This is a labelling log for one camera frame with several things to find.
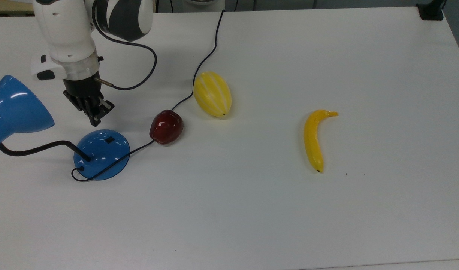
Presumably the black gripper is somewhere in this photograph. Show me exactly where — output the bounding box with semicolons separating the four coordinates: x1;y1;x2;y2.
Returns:
63;77;115;127

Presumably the blue gooseneck desk lamp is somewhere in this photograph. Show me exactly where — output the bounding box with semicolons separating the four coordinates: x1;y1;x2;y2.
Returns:
0;74;131;181

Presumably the red toy apple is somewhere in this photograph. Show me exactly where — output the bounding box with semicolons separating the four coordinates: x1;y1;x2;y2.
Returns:
150;109;184;145

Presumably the yellow striped toy melon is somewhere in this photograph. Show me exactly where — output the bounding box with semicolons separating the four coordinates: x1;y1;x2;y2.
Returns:
193;71;232;117

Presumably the tan wooden board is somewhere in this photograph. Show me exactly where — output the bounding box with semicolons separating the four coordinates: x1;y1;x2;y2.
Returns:
0;0;36;15

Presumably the yellow toy banana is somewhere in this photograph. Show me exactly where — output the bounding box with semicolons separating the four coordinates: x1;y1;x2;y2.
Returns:
304;109;339;173

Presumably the black table clamp base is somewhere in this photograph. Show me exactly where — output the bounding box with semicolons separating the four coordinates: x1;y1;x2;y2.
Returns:
416;0;446;21

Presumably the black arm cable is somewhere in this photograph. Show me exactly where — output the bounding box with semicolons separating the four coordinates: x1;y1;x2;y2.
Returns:
91;0;158;91

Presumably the black lamp power cable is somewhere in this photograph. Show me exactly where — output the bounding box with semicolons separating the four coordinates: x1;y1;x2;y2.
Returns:
71;9;225;183

